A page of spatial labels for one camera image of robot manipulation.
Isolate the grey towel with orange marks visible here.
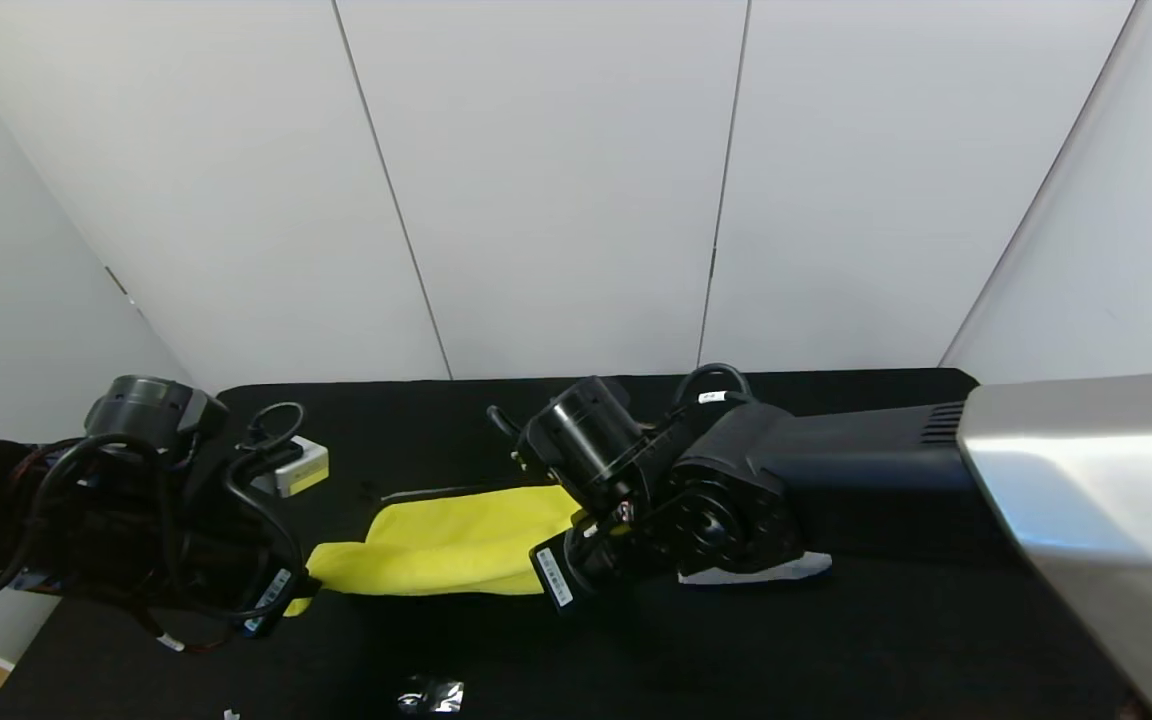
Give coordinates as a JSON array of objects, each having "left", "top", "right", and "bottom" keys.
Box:
[{"left": 678, "top": 552, "right": 833, "bottom": 587}]

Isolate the shiny silver foil piece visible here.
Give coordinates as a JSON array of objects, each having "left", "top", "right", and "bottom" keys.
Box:
[{"left": 398, "top": 678, "right": 465, "bottom": 715}]

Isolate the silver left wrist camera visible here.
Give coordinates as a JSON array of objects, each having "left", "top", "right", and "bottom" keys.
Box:
[{"left": 274, "top": 436, "right": 330, "bottom": 499}]

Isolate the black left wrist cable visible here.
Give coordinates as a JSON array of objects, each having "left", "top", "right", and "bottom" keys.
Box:
[{"left": 0, "top": 400, "right": 309, "bottom": 651}]

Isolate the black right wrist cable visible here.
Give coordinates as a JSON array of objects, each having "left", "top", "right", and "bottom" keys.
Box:
[{"left": 486, "top": 362, "right": 755, "bottom": 441}]

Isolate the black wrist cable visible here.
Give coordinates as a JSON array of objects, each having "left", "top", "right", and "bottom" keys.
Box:
[
  {"left": 0, "top": 400, "right": 309, "bottom": 651},
  {"left": 486, "top": 362, "right": 755, "bottom": 441}
]

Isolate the yellow microfibre towel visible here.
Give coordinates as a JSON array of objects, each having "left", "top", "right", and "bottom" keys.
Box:
[{"left": 284, "top": 484, "right": 587, "bottom": 617}]

